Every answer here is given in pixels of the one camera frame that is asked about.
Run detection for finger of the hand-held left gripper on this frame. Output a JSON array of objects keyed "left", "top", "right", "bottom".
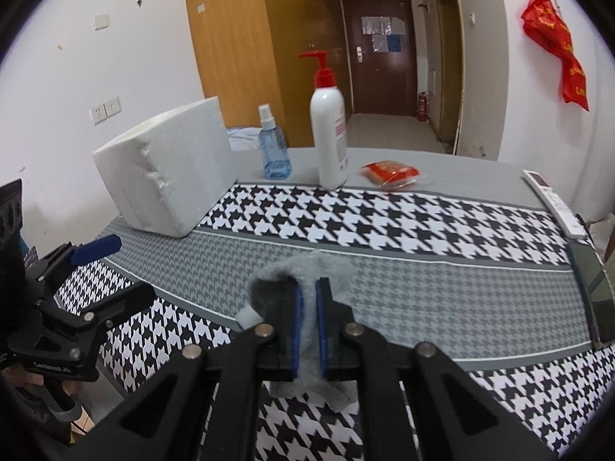
[
  {"left": 7, "top": 281, "right": 157, "bottom": 380},
  {"left": 29, "top": 234, "right": 122, "bottom": 285}
]

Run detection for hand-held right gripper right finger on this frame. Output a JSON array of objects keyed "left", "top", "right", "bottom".
[{"left": 314, "top": 277, "right": 546, "bottom": 461}]

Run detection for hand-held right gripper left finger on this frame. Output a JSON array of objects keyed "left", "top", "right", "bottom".
[{"left": 96, "top": 276, "right": 303, "bottom": 461}]

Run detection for grey fluffy cloth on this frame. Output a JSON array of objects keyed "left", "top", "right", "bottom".
[{"left": 235, "top": 249, "right": 359, "bottom": 409}]

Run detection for white foam box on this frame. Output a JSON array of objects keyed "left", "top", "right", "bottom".
[{"left": 92, "top": 97, "right": 243, "bottom": 238}]

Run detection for houndstooth tablecloth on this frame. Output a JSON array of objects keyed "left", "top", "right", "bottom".
[{"left": 53, "top": 146, "right": 615, "bottom": 461}]

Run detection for red snack packet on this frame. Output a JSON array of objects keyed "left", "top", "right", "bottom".
[{"left": 360, "top": 159, "right": 424, "bottom": 192}]

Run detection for blue spray bottle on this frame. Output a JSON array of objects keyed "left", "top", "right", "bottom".
[{"left": 258, "top": 104, "right": 293, "bottom": 181}]

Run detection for light blue sheet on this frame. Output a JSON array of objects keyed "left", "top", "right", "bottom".
[{"left": 226, "top": 126, "right": 263, "bottom": 152}]

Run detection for white red pump bottle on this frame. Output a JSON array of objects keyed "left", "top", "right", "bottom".
[{"left": 298, "top": 50, "right": 350, "bottom": 189}]

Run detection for wooden wardrobe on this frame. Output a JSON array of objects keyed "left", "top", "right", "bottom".
[{"left": 181, "top": 0, "right": 354, "bottom": 147}]

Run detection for dark brown door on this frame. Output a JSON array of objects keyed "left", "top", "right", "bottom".
[{"left": 341, "top": 0, "right": 418, "bottom": 117}]

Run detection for white remote control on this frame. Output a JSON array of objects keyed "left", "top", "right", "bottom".
[{"left": 523, "top": 169, "right": 589, "bottom": 240}]

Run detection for black phone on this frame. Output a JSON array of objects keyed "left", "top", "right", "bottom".
[{"left": 567, "top": 240, "right": 615, "bottom": 347}]

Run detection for paper notices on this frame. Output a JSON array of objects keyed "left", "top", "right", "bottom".
[{"left": 361, "top": 16, "right": 402, "bottom": 52}]

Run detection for red banner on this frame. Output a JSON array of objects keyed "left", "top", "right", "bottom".
[{"left": 521, "top": 0, "right": 591, "bottom": 112}]

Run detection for wooden door frame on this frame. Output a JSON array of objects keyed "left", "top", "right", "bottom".
[{"left": 432, "top": 0, "right": 464, "bottom": 154}]

